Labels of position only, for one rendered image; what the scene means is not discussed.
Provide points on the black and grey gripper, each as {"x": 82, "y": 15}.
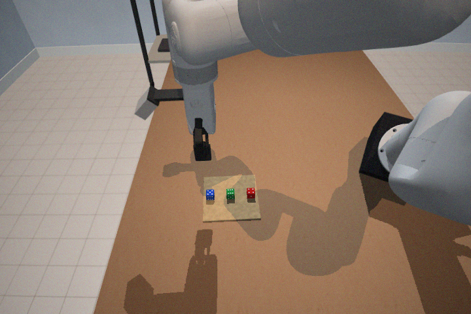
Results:
{"x": 199, "y": 103}

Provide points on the beige flat mat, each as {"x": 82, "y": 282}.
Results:
{"x": 240, "y": 208}

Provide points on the blue die with white pips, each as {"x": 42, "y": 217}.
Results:
{"x": 210, "y": 194}

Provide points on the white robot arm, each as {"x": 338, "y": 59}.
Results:
{"x": 440, "y": 144}

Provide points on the red die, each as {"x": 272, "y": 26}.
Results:
{"x": 250, "y": 193}

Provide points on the green die with white pips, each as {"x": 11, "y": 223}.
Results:
{"x": 230, "y": 194}

